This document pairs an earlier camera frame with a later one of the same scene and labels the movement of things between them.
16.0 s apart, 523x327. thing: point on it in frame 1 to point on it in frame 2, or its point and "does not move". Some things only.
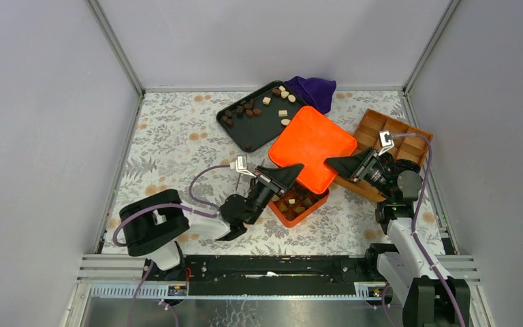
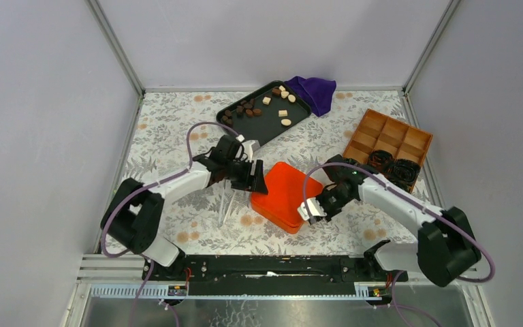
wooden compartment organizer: [410, 142] does not move
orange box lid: [310, 139] to [284, 184]
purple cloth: [315, 92] does not move
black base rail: [276, 275] does not move
